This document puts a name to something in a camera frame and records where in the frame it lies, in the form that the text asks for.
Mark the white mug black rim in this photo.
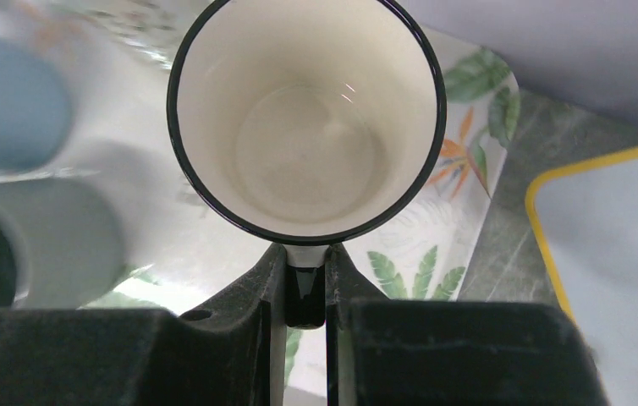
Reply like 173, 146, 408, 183
167, 1, 447, 329

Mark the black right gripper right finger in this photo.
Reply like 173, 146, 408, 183
325, 244, 608, 405

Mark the leaf-patterned white tray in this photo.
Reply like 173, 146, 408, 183
0, 3, 520, 394

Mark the grey-green mug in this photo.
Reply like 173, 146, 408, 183
0, 178, 125, 309

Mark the light blue mug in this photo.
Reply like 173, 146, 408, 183
0, 40, 74, 173

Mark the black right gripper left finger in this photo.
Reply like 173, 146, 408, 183
0, 244, 286, 405

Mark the yellow-framed whiteboard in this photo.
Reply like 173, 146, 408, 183
525, 147, 638, 405

